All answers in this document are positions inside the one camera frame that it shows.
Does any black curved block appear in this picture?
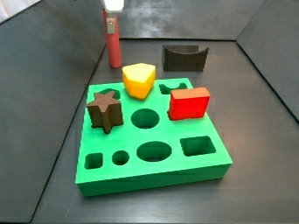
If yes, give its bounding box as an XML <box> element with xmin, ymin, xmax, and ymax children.
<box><xmin>163</xmin><ymin>45</ymin><xmax>210</xmax><ymax>72</ymax></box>

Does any green shape sorter board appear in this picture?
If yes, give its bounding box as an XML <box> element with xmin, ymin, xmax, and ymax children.
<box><xmin>75</xmin><ymin>78</ymin><xmax>232</xmax><ymax>197</ymax></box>

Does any yellow pentagon block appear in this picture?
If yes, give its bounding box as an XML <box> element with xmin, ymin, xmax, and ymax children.
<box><xmin>123</xmin><ymin>63</ymin><xmax>156</xmax><ymax>100</ymax></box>

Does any brown star block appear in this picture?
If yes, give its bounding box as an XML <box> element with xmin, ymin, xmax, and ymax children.
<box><xmin>87</xmin><ymin>91</ymin><xmax>124</xmax><ymax>134</ymax></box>

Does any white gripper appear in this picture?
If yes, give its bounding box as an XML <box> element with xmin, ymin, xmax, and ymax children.
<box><xmin>102</xmin><ymin>0</ymin><xmax>124</xmax><ymax>34</ymax></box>

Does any red rectangular block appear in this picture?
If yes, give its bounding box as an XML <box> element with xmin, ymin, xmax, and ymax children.
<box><xmin>168</xmin><ymin>87</ymin><xmax>211</xmax><ymax>121</ymax></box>

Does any red oval cylinder peg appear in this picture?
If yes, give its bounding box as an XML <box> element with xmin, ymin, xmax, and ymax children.
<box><xmin>102</xmin><ymin>11</ymin><xmax>122</xmax><ymax>68</ymax></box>

